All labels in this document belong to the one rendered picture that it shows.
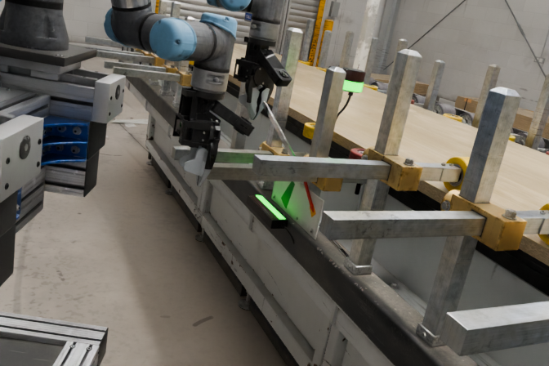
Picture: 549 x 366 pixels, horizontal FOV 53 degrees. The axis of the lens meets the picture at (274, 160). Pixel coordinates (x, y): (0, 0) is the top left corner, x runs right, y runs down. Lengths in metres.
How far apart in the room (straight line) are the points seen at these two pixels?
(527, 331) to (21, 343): 1.39
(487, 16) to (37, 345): 9.30
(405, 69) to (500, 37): 8.90
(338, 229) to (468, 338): 0.25
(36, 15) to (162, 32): 0.35
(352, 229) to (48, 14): 0.82
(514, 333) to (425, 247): 0.76
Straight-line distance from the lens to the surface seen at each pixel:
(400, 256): 1.43
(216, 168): 1.20
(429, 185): 1.27
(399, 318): 1.10
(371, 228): 0.78
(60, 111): 1.28
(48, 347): 1.71
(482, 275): 1.24
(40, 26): 1.28
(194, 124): 1.13
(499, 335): 0.61
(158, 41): 1.03
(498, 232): 0.90
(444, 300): 1.01
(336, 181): 1.30
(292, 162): 0.97
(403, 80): 1.10
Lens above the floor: 1.22
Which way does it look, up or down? 16 degrees down
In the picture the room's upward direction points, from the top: 11 degrees clockwise
